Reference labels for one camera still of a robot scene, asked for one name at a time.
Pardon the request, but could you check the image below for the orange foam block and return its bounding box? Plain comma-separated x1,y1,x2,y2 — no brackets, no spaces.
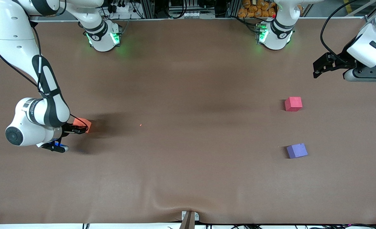
72,117,92,134

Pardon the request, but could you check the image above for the red foam block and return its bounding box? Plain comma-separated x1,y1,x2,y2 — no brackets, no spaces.
284,97,303,112

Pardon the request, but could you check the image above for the bag of orange snacks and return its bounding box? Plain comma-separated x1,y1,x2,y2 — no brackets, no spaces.
238,0,277,18

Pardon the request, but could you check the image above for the purple foam block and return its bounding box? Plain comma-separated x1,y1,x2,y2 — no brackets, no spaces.
286,143,308,159

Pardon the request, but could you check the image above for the table cover mat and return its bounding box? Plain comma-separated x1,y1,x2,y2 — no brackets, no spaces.
0,17,376,225

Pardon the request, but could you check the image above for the white power strip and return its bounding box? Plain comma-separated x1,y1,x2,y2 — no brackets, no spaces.
111,3,132,14

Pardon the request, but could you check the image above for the grey table edge clamp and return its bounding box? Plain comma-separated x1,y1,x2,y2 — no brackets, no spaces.
179,211,200,229

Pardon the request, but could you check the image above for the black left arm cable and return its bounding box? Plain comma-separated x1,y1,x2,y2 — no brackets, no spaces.
320,0,371,63

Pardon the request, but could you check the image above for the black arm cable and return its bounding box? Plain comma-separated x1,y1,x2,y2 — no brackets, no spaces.
0,19,89,134
320,0,371,63

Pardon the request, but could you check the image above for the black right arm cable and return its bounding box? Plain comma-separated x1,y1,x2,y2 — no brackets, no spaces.
0,19,89,134

